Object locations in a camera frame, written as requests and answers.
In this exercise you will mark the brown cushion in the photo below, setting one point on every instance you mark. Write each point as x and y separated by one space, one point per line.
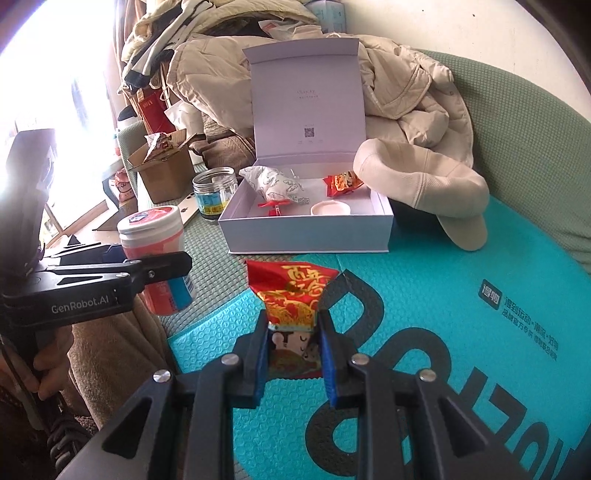
226 147

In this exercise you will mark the beige puffer jacket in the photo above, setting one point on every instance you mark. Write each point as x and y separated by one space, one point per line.
207 69

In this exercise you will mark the white doodle print packet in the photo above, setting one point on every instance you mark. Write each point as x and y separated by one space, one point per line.
272 182

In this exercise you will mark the beige cap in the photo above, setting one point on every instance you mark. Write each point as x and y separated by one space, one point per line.
415 175

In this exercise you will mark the clear glass jar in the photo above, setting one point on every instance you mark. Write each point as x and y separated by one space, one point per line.
214 203

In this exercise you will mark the small brown carton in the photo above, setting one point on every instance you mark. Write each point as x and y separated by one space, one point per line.
166 180

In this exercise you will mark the brown fleece blanket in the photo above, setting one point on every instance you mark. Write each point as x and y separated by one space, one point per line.
115 360

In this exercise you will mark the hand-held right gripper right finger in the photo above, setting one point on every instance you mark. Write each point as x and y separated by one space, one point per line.
328 364

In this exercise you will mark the person's left hand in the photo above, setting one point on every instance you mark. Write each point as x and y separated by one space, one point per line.
53 364

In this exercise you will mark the white smartphone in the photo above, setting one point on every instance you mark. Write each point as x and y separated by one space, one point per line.
187 213

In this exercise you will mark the pink cartoon cup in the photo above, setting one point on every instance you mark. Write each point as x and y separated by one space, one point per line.
125 187

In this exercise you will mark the red gift bag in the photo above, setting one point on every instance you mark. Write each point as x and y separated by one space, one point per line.
150 110

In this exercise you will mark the white gift box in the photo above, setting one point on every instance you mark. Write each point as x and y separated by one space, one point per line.
304 235

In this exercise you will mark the blue white tissue box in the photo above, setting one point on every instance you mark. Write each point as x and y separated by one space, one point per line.
330 14

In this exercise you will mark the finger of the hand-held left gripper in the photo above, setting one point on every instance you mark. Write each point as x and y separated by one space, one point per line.
161 267
92 251

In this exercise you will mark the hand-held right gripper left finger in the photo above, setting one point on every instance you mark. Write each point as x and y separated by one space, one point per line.
261 360

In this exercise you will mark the red mini fan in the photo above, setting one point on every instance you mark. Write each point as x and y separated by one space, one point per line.
272 204

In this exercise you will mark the round pale pink case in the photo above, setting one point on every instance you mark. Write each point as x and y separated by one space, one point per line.
330 208

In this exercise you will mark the red snack packet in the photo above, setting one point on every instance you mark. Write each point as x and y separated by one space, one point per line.
286 290
344 182

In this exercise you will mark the black white garment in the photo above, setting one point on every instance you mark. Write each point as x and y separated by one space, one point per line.
143 64

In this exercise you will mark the crumpled snack packet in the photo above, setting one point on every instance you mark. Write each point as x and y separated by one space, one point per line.
161 145

